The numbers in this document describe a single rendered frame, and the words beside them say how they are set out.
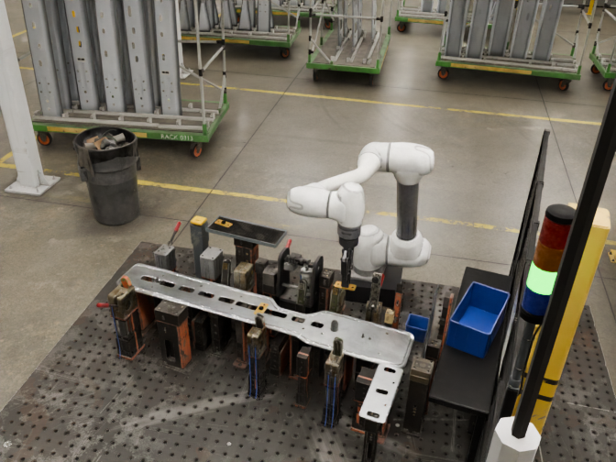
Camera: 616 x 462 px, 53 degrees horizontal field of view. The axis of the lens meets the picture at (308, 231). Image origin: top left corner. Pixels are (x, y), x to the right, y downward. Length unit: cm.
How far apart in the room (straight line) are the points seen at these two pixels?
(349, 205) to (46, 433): 153
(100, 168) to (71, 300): 110
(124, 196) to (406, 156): 307
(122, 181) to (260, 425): 300
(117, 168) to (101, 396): 258
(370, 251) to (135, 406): 133
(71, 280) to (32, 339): 64
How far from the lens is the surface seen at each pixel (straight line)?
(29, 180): 615
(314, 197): 223
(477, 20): 909
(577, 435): 288
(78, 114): 703
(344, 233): 227
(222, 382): 283
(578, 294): 167
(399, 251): 308
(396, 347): 257
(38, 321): 451
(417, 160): 269
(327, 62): 857
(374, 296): 265
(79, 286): 474
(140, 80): 672
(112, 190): 520
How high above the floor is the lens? 272
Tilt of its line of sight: 32 degrees down
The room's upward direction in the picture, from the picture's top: 2 degrees clockwise
